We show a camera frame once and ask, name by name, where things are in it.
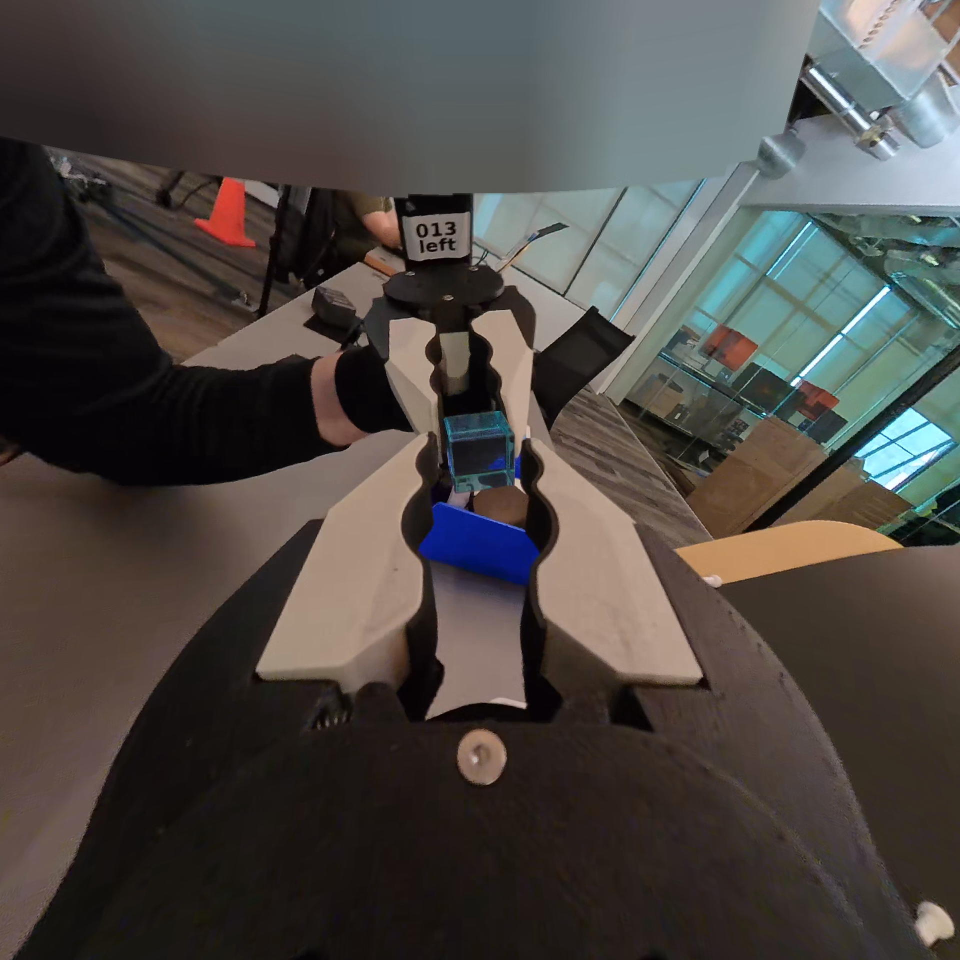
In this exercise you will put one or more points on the cardboard box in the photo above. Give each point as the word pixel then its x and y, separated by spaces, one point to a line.
pixel 787 480

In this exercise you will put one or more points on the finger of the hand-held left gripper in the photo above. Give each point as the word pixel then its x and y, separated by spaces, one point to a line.
pixel 409 367
pixel 514 367

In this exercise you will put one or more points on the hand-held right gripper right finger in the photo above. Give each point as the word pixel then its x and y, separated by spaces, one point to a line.
pixel 607 607

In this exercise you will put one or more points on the orange-hood 3D printer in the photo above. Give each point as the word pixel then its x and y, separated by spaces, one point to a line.
pixel 817 397
pixel 731 345

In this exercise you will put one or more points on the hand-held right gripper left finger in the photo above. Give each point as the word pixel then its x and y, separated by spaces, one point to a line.
pixel 345 600

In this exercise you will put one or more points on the clear teal cube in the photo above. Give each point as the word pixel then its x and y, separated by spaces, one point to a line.
pixel 480 450

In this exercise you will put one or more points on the black office chair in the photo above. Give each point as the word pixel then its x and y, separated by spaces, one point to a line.
pixel 577 360

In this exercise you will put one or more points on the black tripod stand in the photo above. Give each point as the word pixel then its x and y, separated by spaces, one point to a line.
pixel 281 247

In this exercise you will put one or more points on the black board with wooden edge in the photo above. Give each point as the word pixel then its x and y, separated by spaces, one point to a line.
pixel 862 675

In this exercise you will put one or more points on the person's left hand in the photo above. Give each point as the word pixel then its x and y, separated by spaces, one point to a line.
pixel 367 390

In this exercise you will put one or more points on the blue storage bin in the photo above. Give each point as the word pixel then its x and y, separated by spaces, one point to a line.
pixel 480 544

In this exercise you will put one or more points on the black power adapter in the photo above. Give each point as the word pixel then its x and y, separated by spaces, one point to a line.
pixel 334 304

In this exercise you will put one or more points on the person's left forearm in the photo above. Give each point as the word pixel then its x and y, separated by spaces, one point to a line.
pixel 150 405

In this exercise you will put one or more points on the orange traffic cone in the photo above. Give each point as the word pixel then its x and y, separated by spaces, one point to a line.
pixel 229 214

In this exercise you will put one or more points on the galvanized duct box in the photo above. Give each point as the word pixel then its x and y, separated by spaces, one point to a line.
pixel 885 45

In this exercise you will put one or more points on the brown round object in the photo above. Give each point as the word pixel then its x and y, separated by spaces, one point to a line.
pixel 502 506

